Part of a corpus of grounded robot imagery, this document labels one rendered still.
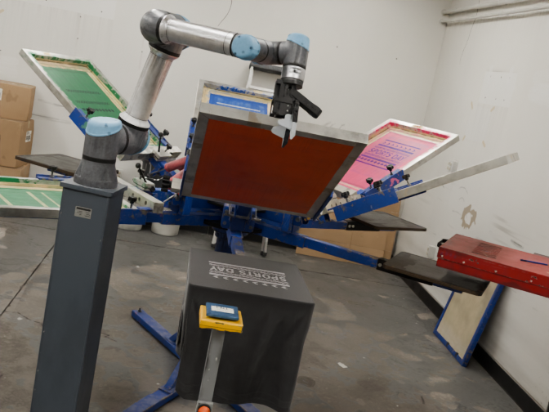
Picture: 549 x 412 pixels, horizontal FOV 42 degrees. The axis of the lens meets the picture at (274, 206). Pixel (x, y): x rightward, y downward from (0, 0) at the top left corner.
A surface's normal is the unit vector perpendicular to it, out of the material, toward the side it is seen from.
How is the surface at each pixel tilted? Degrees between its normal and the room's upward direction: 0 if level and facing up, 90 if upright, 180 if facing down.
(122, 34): 90
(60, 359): 90
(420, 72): 90
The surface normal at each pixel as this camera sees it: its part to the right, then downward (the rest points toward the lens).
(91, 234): -0.09, 0.17
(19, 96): 0.25, 0.21
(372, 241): 0.14, 0.00
